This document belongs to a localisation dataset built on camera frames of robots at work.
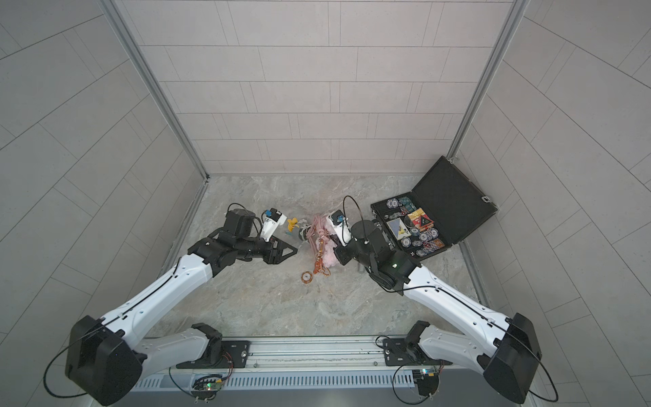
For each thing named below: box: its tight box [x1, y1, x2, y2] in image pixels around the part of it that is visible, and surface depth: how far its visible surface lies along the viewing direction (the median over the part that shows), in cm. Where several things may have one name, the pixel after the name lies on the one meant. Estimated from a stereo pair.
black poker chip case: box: [370, 155, 499, 261], surface depth 97 cm
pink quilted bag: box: [306, 214, 339, 268], surface depth 74 cm
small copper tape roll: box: [300, 271, 313, 285], surface depth 87 cm
